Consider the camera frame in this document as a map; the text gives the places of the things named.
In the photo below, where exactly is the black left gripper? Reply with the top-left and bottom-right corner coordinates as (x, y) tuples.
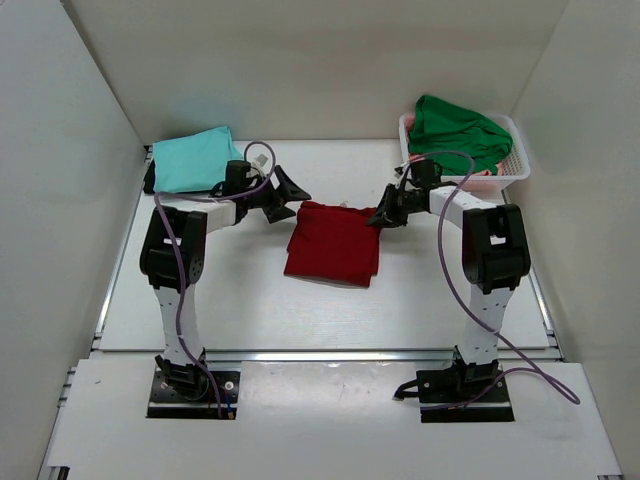
(244, 166), (311, 224)

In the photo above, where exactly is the black folded t shirt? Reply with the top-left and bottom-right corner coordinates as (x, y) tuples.
(142, 160), (156, 195)

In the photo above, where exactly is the silver aluminium table rail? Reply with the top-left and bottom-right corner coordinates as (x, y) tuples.
(90, 348), (562, 363)

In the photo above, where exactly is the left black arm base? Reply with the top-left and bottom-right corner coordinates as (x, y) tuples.
(146, 355), (241, 421)

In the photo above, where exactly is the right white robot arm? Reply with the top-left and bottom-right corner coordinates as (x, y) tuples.
(368, 157), (531, 401)

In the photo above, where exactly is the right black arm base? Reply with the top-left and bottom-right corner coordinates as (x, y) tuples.
(393, 358), (515, 424)

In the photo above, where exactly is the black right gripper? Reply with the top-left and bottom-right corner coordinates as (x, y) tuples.
(366, 184), (423, 229)

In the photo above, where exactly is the red t shirt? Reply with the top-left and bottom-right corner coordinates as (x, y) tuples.
(284, 201), (380, 288)

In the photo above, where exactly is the white plastic basket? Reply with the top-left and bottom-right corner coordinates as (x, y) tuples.
(398, 112), (531, 193)

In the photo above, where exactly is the green t shirt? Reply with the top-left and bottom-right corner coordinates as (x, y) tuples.
(408, 95), (513, 176)

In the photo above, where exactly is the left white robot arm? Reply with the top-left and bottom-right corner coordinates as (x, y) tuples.
(139, 160), (311, 398)

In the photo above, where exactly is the teal folded t shirt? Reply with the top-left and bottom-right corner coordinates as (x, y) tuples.
(152, 126), (243, 193)

